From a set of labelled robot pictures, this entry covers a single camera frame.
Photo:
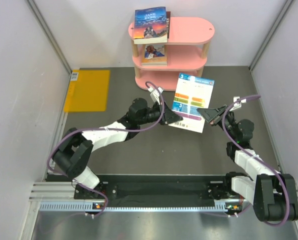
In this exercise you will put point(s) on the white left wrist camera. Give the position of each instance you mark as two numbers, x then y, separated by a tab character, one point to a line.
155	94

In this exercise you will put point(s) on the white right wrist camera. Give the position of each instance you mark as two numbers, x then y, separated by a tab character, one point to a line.
237	103

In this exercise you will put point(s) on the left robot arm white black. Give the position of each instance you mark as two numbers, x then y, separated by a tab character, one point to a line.
73	154

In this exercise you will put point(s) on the dark red book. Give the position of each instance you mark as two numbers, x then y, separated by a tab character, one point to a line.
168	20

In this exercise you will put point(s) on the white colourful back-cover book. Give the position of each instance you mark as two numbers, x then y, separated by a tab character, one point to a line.
192	92

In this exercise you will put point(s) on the yellow plastic file folder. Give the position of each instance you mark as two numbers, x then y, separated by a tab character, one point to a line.
87	91

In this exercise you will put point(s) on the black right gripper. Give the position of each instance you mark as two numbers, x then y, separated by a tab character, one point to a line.
212	115

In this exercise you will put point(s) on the orange Othello book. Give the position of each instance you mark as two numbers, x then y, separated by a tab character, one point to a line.
154	53

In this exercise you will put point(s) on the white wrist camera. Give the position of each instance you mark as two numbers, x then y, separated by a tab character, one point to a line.
237	103
155	94

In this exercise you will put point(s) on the aluminium frame rail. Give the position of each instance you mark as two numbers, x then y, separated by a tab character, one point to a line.
59	197

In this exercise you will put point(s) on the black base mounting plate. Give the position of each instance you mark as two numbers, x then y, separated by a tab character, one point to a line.
160	191

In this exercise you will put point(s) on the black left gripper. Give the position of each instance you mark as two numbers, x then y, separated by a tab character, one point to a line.
170	116

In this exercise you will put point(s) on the pink three-tier shelf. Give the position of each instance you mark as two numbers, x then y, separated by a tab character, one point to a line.
187	52

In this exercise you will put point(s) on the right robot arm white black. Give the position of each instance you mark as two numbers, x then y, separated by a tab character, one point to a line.
273	195

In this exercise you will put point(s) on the blue Jane Eyre book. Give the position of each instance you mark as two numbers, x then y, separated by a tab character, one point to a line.
150	26

